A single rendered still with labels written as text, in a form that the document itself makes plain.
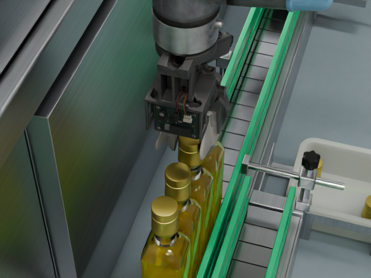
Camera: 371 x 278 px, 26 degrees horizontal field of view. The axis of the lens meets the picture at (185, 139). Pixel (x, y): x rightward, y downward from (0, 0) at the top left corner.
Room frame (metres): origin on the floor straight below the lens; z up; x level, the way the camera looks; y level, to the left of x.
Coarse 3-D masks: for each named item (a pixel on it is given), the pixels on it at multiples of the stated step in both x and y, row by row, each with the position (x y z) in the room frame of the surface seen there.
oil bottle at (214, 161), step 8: (216, 144) 0.79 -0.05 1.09; (216, 152) 0.77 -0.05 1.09; (224, 152) 0.80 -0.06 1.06; (208, 160) 0.76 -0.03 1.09; (216, 160) 0.76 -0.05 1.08; (208, 168) 0.75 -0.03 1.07; (216, 168) 0.76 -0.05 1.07; (216, 176) 0.76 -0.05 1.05; (216, 184) 0.76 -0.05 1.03; (216, 192) 0.76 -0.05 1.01; (216, 200) 0.76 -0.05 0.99; (216, 208) 0.76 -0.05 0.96; (216, 216) 0.77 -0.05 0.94
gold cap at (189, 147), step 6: (180, 138) 0.72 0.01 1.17; (186, 138) 0.72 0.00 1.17; (192, 138) 0.72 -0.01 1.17; (180, 144) 0.72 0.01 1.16; (186, 144) 0.71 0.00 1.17; (192, 144) 0.71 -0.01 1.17; (198, 144) 0.72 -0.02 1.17; (180, 150) 0.72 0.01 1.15; (186, 150) 0.71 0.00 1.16; (192, 150) 0.71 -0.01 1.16; (198, 150) 0.71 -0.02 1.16; (180, 156) 0.72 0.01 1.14; (186, 156) 0.71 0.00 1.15; (192, 156) 0.71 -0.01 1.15; (198, 156) 0.71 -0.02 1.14; (186, 162) 0.71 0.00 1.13; (192, 162) 0.71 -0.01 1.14; (198, 162) 0.71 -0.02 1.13
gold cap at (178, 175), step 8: (168, 168) 0.68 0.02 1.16; (176, 168) 0.68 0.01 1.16; (184, 168) 0.68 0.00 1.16; (168, 176) 0.66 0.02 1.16; (176, 176) 0.66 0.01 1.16; (184, 176) 0.66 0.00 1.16; (168, 184) 0.66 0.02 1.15; (176, 184) 0.66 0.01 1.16; (184, 184) 0.66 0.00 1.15; (168, 192) 0.66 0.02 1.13; (176, 192) 0.66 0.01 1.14; (184, 192) 0.66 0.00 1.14; (176, 200) 0.66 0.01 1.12; (184, 200) 0.66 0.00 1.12
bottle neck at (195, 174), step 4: (200, 164) 0.72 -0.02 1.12; (192, 168) 0.71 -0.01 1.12; (196, 168) 0.72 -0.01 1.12; (200, 168) 0.72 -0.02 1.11; (192, 172) 0.71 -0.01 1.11; (196, 172) 0.72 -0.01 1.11; (200, 172) 0.73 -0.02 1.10; (192, 176) 0.71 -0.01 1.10; (196, 176) 0.72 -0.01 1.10; (192, 180) 0.71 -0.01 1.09
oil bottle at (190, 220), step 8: (192, 200) 0.68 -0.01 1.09; (192, 208) 0.67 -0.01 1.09; (200, 208) 0.68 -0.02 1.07; (184, 216) 0.65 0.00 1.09; (192, 216) 0.66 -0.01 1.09; (200, 216) 0.68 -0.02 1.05; (184, 224) 0.65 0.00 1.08; (192, 224) 0.65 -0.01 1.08; (200, 224) 0.68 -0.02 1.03; (184, 232) 0.64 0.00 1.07; (192, 232) 0.64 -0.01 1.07; (200, 232) 0.68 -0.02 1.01; (192, 240) 0.64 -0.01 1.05; (200, 240) 0.68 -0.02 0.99; (192, 248) 0.64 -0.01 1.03; (200, 248) 0.69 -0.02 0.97; (192, 256) 0.64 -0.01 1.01; (192, 264) 0.64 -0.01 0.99; (192, 272) 0.64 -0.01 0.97
